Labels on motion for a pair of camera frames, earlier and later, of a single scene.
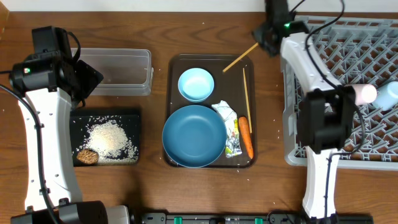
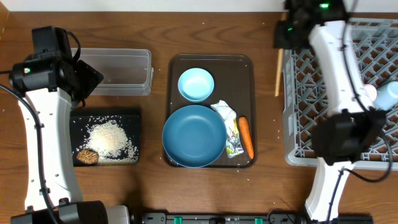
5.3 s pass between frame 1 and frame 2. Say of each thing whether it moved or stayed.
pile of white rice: stayed
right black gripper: moved
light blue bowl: stayed
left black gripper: stayed
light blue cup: stayed
